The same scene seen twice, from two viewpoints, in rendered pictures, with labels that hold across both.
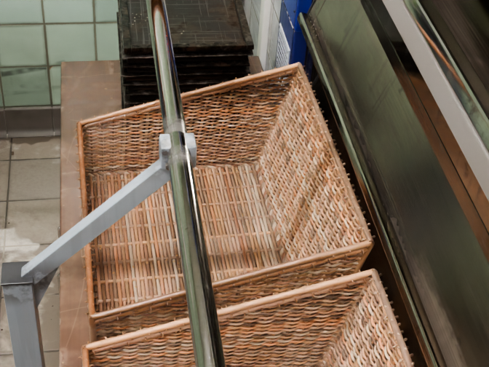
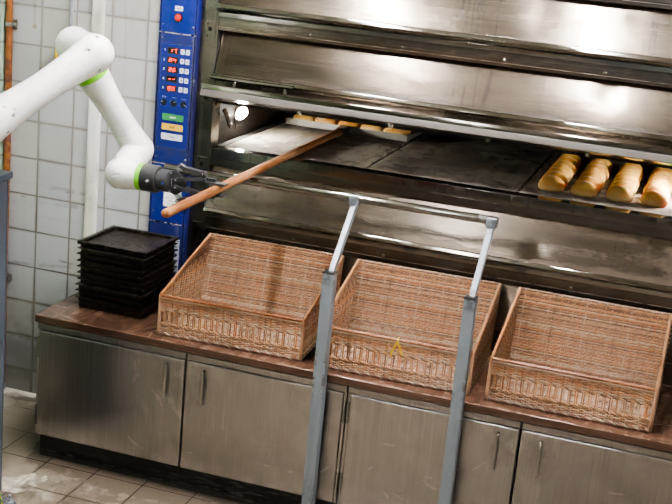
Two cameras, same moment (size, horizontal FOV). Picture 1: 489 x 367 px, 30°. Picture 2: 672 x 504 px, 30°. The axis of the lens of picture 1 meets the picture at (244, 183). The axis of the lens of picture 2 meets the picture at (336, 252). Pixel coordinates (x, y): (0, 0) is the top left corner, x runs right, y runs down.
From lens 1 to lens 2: 397 cm
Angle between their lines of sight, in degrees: 59
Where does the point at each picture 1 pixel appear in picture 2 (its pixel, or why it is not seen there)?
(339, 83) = (268, 216)
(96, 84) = (74, 313)
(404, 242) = (374, 234)
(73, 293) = (244, 354)
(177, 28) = (137, 244)
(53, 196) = not seen: outside the picture
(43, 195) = not seen: outside the picture
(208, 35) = (153, 242)
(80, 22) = not seen: outside the picture
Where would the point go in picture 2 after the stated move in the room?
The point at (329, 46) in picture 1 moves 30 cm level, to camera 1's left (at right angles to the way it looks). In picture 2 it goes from (243, 209) to (197, 222)
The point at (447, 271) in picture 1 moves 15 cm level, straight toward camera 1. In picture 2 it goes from (406, 224) to (435, 234)
